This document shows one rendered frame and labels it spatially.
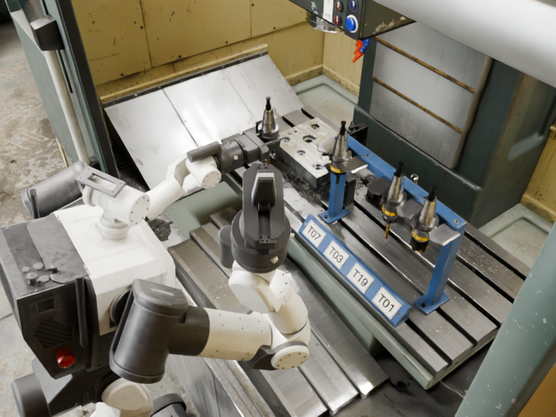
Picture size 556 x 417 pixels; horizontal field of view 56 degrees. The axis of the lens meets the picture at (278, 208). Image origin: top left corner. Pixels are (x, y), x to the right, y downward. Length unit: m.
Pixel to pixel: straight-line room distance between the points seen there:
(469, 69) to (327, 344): 0.99
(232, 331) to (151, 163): 1.45
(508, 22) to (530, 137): 1.91
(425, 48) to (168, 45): 1.16
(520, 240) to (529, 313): 1.91
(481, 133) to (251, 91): 1.19
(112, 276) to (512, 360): 0.72
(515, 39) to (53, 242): 0.91
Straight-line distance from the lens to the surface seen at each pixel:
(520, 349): 0.46
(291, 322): 1.00
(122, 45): 2.43
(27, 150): 3.92
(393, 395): 1.63
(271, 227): 0.68
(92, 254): 1.04
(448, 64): 1.90
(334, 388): 1.61
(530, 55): 0.31
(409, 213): 1.37
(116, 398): 1.35
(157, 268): 1.03
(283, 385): 1.61
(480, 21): 0.33
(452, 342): 1.53
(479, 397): 0.54
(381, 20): 1.21
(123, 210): 0.99
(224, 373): 1.54
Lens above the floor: 2.14
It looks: 44 degrees down
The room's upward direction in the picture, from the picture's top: straight up
